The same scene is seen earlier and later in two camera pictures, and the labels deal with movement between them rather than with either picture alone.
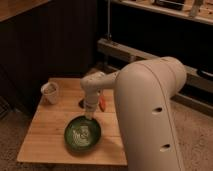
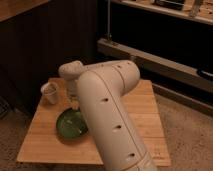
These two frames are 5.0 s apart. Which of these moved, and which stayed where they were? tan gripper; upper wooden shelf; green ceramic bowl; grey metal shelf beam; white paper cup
Moved: tan gripper; green ceramic bowl
Stayed: white paper cup; upper wooden shelf; grey metal shelf beam
